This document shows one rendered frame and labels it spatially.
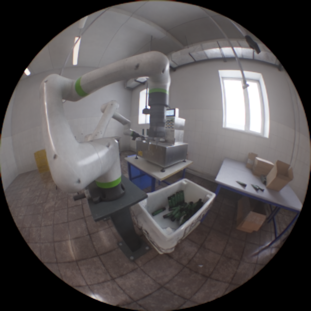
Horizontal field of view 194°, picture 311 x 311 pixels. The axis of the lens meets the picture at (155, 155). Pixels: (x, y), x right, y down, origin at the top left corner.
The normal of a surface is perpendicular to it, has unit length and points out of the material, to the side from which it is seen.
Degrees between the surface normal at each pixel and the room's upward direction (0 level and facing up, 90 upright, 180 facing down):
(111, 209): 0
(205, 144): 90
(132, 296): 0
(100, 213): 0
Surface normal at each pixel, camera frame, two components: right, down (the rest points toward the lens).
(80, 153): 0.68, -0.66
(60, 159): 0.48, -0.34
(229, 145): -0.73, 0.18
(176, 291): 0.04, -0.95
